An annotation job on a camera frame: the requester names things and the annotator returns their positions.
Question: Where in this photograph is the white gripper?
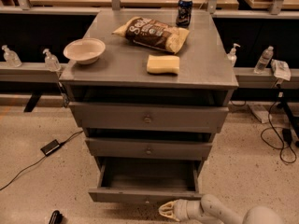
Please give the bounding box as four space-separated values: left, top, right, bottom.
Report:
159 199 203 222

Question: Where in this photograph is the grey bottom drawer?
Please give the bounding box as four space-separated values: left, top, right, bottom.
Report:
89 158 203 203

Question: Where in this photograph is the grey drawer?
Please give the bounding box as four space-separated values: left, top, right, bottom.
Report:
69 102 228 133
86 138 212 161
89 158 203 203

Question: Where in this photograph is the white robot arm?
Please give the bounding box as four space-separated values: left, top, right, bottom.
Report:
159 194 284 224

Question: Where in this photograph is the grey middle drawer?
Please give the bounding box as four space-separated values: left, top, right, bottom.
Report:
86 138 212 161

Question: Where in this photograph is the grey top drawer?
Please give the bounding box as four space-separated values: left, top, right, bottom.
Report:
69 102 228 133

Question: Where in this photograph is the grey wooden drawer cabinet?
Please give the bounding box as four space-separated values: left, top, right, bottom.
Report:
58 8 240 179

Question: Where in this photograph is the black object on floor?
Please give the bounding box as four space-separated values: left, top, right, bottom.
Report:
49 210 63 224

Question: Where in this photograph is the black power adapter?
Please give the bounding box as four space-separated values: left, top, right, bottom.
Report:
40 140 60 156

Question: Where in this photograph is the yellow sponge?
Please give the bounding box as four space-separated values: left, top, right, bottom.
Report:
147 55 179 75

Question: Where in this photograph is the clear pump bottle right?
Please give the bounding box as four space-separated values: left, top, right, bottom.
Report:
227 43 240 66

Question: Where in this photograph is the clear pump bottle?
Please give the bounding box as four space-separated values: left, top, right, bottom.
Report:
43 49 61 72
227 43 240 66
2 45 21 67

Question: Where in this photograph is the clear water bottle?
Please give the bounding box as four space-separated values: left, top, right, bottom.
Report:
254 46 274 74

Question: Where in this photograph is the brown chip bag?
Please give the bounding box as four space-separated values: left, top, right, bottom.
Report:
113 17 189 54

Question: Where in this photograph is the white bowl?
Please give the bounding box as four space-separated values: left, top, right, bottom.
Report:
64 38 106 64

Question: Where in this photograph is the white plastic packet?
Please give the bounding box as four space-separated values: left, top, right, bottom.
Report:
271 59 292 81

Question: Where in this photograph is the blue soda can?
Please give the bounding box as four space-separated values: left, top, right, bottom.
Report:
176 0 192 27

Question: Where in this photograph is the clear pump bottle far left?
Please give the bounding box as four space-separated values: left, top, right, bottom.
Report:
2 45 21 67

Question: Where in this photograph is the black cable loop right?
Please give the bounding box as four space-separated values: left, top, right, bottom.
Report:
260 87 298 165

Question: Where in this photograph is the grey rail shelf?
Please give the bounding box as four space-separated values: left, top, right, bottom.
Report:
0 62 59 83

